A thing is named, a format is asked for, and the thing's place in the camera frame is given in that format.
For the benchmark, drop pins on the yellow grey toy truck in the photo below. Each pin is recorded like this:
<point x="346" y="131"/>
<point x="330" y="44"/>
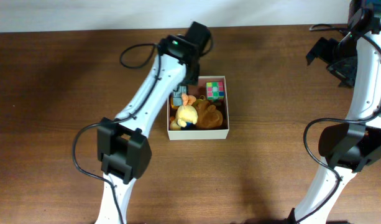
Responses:
<point x="175" y="97"/>

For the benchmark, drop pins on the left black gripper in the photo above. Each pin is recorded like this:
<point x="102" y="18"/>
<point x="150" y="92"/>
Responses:
<point x="195" y="76"/>

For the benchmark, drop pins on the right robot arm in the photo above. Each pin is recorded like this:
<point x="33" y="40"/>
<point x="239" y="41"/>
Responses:
<point x="354" y="142"/>

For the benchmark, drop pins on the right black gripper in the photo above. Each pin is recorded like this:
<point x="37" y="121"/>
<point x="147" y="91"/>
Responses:
<point x="322" y="49"/>

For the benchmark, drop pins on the multicoloured puzzle cube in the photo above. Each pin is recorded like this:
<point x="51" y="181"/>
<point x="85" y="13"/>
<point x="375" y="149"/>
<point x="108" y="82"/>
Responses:
<point x="215" y="91"/>

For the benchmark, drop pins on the white cardboard box red interior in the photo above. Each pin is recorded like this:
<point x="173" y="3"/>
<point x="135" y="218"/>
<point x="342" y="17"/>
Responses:
<point x="196" y="134"/>

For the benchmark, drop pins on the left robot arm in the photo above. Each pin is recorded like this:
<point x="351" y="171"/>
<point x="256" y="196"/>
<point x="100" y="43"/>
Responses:
<point x="123" y="147"/>

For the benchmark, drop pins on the yellow plush rabbit toy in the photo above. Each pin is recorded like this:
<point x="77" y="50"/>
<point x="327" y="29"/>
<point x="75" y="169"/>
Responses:
<point x="186" y="114"/>

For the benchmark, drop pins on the brown plush toy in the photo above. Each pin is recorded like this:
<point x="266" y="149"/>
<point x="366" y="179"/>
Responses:
<point x="209" y="117"/>

